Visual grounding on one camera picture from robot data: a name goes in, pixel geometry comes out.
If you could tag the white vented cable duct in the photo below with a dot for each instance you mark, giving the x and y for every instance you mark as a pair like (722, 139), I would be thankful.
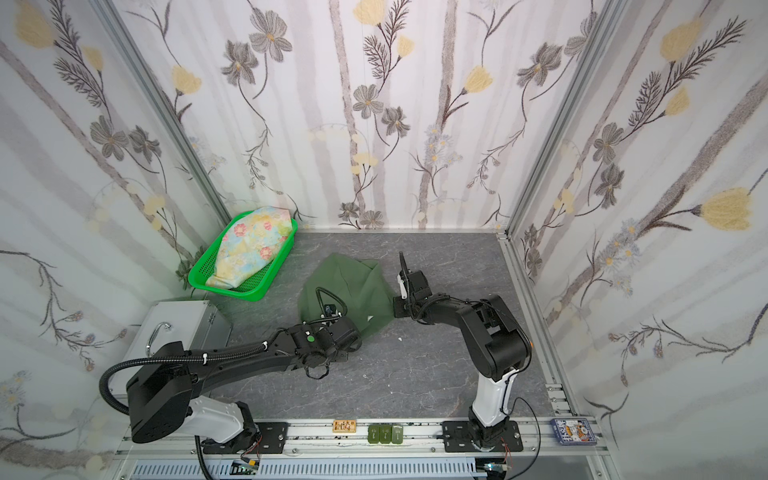
(376, 468)

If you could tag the green tag block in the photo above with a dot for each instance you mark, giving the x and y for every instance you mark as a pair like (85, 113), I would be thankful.
(385, 433)

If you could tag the green skirt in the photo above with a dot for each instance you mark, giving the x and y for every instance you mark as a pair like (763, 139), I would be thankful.
(360, 285)

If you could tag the blue patterned card box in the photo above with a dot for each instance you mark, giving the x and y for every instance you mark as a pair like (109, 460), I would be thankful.
(573, 432)

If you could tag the small wooden tag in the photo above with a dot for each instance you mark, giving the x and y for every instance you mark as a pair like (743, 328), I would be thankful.
(344, 426)

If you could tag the silver aluminium case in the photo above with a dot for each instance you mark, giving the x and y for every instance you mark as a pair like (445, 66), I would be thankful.
(197, 324)

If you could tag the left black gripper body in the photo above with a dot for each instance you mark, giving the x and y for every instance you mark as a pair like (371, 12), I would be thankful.
(346, 327)

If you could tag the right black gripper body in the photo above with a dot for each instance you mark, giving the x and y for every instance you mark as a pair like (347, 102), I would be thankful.
(410, 289)

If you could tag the floral pastel skirt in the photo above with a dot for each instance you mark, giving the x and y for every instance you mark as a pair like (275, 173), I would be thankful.
(248, 246)

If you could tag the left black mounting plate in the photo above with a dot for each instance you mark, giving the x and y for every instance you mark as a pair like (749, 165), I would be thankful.
(273, 436)

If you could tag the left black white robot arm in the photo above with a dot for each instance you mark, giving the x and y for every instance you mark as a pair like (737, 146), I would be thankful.
(166, 393)

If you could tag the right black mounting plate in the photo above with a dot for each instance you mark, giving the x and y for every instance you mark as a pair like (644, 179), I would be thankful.
(456, 436)

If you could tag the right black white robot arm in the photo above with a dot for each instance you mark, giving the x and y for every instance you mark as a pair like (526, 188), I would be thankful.
(498, 346)

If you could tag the green plastic basket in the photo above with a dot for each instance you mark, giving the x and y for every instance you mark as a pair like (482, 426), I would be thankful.
(255, 288)

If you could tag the black mounting plate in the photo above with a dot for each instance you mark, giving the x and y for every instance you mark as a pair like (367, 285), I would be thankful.
(456, 436)
(273, 436)

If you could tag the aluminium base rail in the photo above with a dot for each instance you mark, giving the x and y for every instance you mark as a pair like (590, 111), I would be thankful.
(306, 438)

